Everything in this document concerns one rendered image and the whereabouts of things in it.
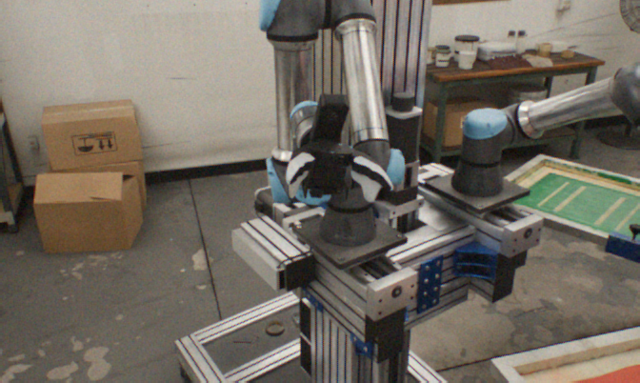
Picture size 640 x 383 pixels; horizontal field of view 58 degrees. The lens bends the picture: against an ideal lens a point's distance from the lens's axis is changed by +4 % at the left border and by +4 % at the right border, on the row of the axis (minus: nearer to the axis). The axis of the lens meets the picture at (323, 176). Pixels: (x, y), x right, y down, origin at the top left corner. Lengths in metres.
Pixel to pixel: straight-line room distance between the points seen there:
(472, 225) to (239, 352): 1.37
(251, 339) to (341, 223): 1.45
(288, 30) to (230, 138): 3.60
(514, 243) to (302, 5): 0.91
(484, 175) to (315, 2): 0.78
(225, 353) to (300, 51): 1.76
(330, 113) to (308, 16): 0.41
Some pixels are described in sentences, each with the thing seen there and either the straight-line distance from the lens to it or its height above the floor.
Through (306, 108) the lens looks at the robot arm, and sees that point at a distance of 1.06.
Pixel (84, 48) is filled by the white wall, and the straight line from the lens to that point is 4.55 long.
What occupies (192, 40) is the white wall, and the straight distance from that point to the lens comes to 4.55.
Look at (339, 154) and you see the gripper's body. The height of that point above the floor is 1.68.
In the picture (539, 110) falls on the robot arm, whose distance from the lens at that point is 1.75.
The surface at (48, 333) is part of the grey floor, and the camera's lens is 3.45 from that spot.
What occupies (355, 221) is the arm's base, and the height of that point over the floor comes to 1.32.
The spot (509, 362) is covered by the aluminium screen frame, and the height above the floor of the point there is 0.99.
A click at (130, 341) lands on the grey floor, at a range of 3.24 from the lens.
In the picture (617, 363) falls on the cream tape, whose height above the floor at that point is 0.96.
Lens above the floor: 2.02
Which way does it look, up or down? 25 degrees down
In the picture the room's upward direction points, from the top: straight up
